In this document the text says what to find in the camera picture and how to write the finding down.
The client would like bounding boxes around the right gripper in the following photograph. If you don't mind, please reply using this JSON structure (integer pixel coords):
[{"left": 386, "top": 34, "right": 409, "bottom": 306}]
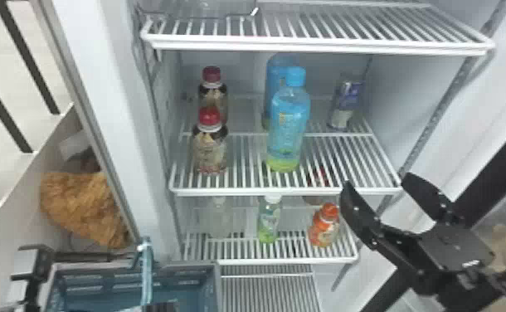
[{"left": 338, "top": 171, "right": 497, "bottom": 296}]

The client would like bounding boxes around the orange bottle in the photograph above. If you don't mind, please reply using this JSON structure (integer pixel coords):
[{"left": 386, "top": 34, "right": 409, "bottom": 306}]
[{"left": 308, "top": 201, "right": 342, "bottom": 248}]

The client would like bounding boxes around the fridge door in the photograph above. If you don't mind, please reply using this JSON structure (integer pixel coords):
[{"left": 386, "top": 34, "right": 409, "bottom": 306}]
[{"left": 359, "top": 114, "right": 506, "bottom": 312}]

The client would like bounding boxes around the white and blue bottle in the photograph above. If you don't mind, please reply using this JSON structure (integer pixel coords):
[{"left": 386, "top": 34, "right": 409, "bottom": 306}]
[{"left": 326, "top": 71, "right": 366, "bottom": 132}]

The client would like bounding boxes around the green bottle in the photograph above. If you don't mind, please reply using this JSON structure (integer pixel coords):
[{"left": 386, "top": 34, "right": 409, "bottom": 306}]
[{"left": 255, "top": 194, "right": 283, "bottom": 245}]

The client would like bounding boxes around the clear bottle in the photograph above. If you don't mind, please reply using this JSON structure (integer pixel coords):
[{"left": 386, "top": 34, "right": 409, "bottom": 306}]
[{"left": 200, "top": 196, "right": 235, "bottom": 239}]

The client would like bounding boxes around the brown bottle with red cap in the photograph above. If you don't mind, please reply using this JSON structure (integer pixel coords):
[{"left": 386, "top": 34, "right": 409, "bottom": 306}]
[
  {"left": 190, "top": 106, "right": 230, "bottom": 176},
  {"left": 197, "top": 65, "right": 230, "bottom": 124}
]

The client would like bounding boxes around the blue basket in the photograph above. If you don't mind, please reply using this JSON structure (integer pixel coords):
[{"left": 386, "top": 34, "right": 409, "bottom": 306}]
[{"left": 43, "top": 236, "right": 224, "bottom": 312}]

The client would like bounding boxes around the white fridge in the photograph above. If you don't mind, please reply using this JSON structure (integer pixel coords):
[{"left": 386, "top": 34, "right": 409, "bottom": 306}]
[{"left": 30, "top": 0, "right": 506, "bottom": 312}]

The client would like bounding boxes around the brown cloth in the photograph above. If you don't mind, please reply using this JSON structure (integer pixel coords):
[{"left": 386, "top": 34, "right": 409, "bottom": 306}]
[{"left": 39, "top": 170, "right": 133, "bottom": 250}]

